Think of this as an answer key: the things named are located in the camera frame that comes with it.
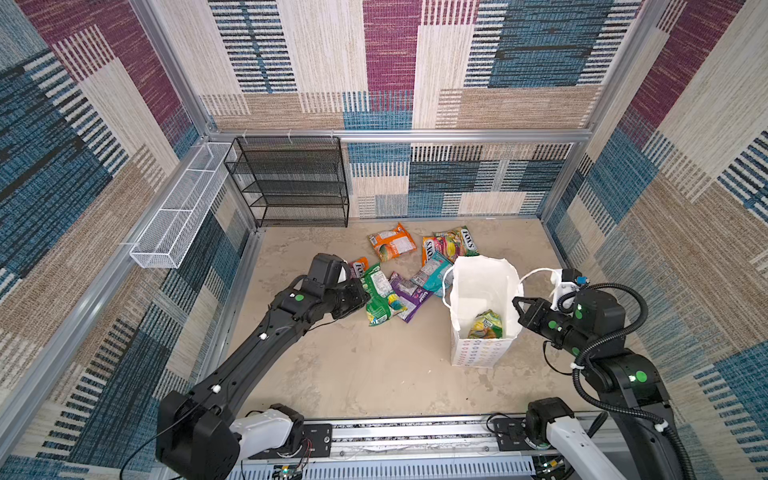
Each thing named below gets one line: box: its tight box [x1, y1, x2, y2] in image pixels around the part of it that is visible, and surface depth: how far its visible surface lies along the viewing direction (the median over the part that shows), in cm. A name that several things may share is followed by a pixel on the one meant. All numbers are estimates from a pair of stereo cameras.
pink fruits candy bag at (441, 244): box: [433, 236, 448, 256], surface depth 110 cm
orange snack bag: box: [368, 222, 417, 262], surface depth 112 cm
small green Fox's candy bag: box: [460, 225, 480, 257], surface depth 111 cm
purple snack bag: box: [389, 272, 433, 324], surface depth 98 cm
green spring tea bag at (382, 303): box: [362, 262, 408, 327], surface depth 82 cm
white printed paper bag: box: [451, 255, 554, 368], surface depth 75 cm
